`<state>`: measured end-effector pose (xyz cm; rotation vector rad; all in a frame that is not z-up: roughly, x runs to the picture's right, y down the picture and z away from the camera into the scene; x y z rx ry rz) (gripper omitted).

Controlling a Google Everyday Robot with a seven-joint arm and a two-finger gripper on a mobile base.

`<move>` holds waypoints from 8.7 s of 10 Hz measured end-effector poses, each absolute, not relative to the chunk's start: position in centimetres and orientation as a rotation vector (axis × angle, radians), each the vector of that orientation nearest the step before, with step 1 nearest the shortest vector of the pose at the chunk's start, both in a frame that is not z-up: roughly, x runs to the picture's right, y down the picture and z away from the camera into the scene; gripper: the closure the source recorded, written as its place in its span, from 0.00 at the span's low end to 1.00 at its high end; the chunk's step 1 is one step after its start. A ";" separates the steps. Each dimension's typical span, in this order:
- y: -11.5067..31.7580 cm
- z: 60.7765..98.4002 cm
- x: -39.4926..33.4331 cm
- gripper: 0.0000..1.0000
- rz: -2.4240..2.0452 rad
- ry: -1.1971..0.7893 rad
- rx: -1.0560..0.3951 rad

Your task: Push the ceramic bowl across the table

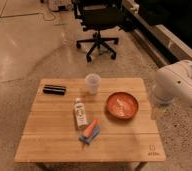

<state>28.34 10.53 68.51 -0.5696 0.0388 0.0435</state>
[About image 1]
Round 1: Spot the clear plastic cup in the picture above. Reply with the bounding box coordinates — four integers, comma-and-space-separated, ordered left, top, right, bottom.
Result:
85, 73, 101, 94

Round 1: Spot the black floor cable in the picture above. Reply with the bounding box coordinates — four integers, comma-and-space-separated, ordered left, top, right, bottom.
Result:
0, 11, 57, 22

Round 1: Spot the black rectangular case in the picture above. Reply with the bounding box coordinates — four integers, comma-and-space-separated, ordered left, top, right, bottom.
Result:
43, 85, 66, 95

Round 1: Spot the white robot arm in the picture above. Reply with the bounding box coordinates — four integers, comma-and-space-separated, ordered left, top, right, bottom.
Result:
152, 60, 192, 107

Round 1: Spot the wooden folding table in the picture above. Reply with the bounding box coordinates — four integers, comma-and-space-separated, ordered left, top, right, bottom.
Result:
14, 77, 167, 171

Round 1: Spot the white lotion bottle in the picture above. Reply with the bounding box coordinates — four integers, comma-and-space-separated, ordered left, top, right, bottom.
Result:
74, 98, 88, 130

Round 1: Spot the black office chair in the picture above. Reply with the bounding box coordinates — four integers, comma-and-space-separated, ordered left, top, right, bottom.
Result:
71, 0, 124, 62

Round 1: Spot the orange carrot toy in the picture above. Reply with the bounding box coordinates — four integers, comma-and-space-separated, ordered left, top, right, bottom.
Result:
83, 119, 98, 138

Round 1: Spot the orange ceramic bowl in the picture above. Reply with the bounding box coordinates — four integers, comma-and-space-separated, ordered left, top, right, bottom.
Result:
106, 92, 138, 120

